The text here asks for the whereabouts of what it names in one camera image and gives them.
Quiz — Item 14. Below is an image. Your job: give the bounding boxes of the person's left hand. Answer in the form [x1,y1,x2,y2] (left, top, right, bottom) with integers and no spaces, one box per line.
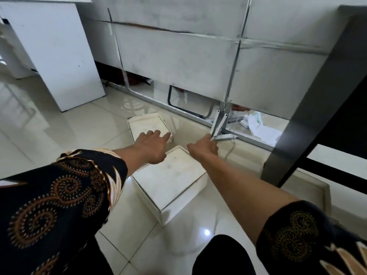
[133,129,172,165]

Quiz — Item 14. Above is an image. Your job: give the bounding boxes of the person's right hand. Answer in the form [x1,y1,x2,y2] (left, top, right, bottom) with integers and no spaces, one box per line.
[187,133,219,163]

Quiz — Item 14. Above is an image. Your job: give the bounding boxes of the person's right forearm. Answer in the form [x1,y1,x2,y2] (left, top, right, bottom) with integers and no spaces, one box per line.
[198,153,301,246]

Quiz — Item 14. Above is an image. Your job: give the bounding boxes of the person's left forearm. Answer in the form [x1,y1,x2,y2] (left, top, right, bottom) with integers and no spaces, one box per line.
[112,143,149,178]

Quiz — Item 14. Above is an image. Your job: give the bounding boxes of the small white square box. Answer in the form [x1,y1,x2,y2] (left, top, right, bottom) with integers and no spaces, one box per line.
[127,112,174,145]

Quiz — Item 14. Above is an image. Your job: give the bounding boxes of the white metal partition foot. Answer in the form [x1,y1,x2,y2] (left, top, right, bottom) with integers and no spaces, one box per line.
[210,109,239,141]

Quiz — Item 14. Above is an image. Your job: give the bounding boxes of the large white square box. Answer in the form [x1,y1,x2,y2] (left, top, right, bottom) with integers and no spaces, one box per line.
[132,145,209,227]

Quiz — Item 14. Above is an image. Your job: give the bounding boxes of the grey office partition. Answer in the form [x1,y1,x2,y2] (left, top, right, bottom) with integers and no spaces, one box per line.
[75,0,346,121]

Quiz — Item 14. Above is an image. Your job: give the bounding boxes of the black trousers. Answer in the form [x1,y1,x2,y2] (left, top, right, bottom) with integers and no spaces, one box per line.
[62,234,257,275]

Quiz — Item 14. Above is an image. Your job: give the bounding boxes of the white cabinet side panel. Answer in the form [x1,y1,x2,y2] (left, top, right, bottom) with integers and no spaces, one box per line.
[0,0,106,112]

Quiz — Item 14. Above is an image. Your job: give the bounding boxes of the black batik patterned shirt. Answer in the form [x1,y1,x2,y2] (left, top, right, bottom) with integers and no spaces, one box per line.
[0,148,367,275]

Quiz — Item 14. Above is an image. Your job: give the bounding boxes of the black metal chair frame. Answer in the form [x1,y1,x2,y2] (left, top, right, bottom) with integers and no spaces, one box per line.
[167,85,215,119]

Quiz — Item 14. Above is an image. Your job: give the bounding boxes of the white cable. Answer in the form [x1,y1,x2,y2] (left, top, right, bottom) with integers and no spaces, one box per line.
[223,139,237,161]

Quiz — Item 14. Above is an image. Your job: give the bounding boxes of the dark table leg frame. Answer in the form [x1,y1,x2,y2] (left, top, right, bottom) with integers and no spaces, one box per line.
[260,5,367,196]

